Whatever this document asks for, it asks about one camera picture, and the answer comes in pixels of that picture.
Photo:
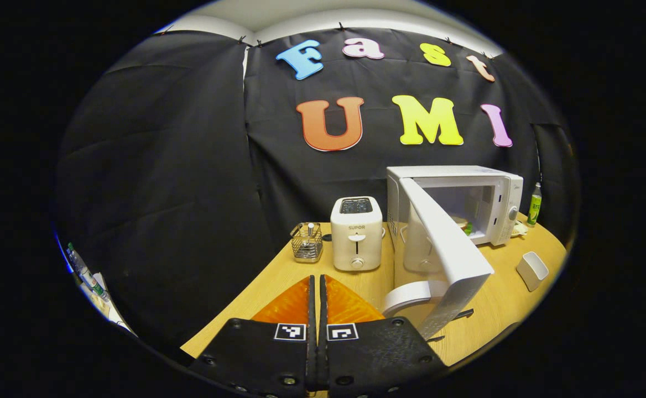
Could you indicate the small white tray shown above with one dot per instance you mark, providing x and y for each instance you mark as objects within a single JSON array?
[{"x": 530, "y": 271}]

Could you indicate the sandwich with lettuce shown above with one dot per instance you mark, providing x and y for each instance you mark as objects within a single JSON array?
[{"x": 467, "y": 228}]

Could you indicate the white microwave oven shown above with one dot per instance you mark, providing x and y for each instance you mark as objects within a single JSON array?
[{"x": 444, "y": 243}]

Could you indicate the white divided plate with beans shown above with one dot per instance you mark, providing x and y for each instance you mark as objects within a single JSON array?
[{"x": 519, "y": 228}]

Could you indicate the clear water bottle green label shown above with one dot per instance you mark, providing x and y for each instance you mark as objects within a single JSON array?
[{"x": 95, "y": 286}]

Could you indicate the white toaster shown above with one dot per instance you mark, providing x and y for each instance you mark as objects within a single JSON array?
[{"x": 356, "y": 243}]

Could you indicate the white desk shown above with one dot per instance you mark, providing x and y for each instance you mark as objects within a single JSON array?
[{"x": 110, "y": 312}]

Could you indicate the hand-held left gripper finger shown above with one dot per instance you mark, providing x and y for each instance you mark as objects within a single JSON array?
[
  {"x": 312, "y": 320},
  {"x": 323, "y": 320}
]

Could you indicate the green label drink bottle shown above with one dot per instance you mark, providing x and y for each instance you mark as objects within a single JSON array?
[{"x": 534, "y": 207}]

